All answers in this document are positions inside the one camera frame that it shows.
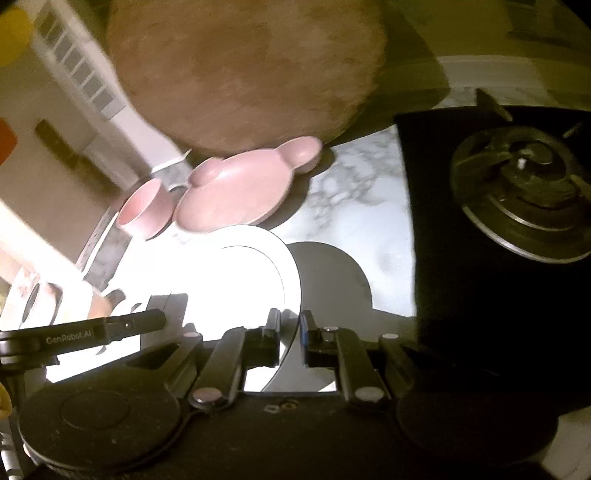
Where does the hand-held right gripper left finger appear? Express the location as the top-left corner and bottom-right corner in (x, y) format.
(124, 308), (282, 410)

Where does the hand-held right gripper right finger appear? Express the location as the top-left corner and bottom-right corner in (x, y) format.
(299, 311), (417, 412)

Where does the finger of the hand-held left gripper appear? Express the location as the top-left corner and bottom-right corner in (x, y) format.
(104, 310), (166, 341)

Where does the white round plate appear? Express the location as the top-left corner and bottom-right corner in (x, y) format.
(44, 225), (303, 393)

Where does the pink cup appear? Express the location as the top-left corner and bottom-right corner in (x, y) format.
(116, 178), (174, 241)

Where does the pink mouse-shaped plate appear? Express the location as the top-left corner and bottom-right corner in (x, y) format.
(173, 136), (323, 233)

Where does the patterned white dish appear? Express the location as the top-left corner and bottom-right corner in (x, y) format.
(0, 269), (88, 330)

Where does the black gas stove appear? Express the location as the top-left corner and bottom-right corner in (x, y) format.
(394, 90), (591, 374)

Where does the metal stove burner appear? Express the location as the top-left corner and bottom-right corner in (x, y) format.
(450, 127), (591, 264)

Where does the round wooden cutting board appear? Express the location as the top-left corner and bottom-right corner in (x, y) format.
(105, 0), (387, 158)

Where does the cleaver with dark handle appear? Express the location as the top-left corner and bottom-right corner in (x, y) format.
(36, 119), (137, 294)

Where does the white wall vent grille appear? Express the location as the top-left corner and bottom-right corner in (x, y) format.
(33, 8), (126, 121)

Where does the yellow wall item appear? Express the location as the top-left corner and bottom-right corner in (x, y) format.
(0, 4), (33, 66)

